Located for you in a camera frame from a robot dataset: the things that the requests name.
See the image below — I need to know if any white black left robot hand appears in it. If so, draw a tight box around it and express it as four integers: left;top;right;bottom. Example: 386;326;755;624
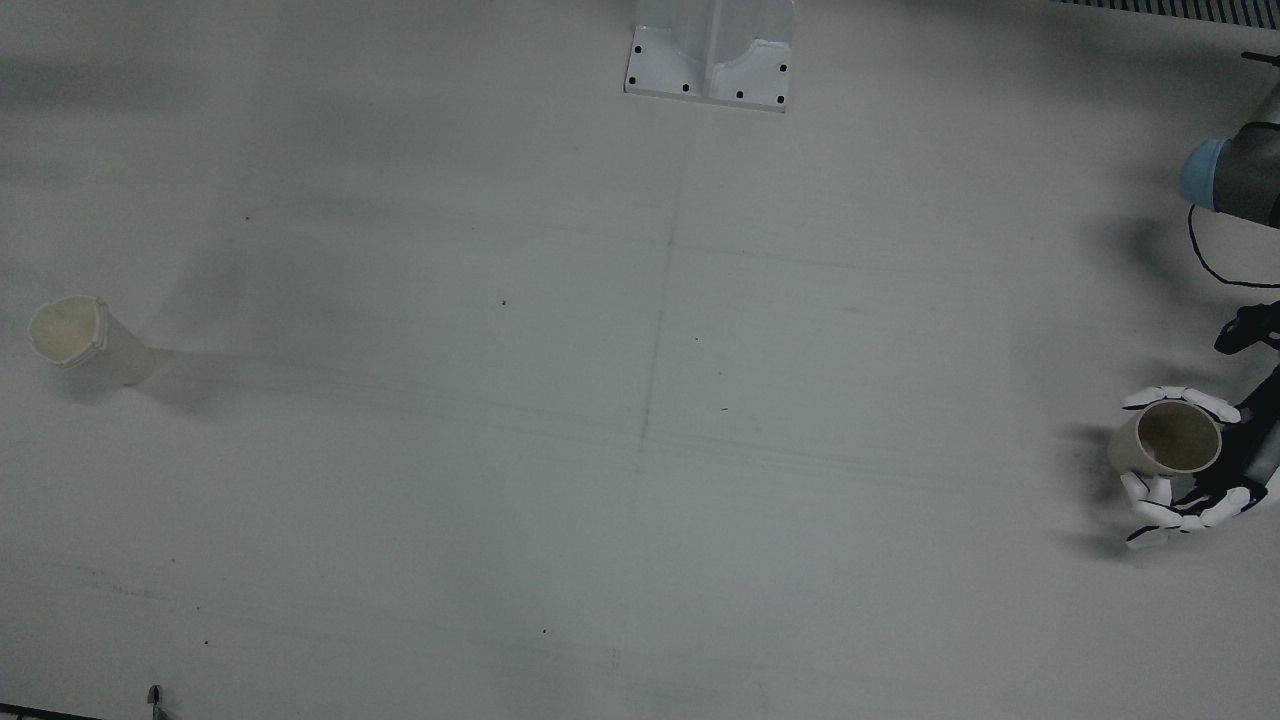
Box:
1118;365;1280;551

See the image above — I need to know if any beige round cup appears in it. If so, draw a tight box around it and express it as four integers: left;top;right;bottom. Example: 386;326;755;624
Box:
1107;398;1224;478

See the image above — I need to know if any white spouted cup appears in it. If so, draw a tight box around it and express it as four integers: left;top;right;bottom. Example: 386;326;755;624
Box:
27;295;158;388

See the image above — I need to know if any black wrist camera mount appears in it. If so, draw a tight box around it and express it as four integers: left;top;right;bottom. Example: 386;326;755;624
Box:
1214;300;1280;357

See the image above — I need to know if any white metal mounting bracket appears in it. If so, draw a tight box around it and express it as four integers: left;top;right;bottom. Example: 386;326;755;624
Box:
624;0;798;113

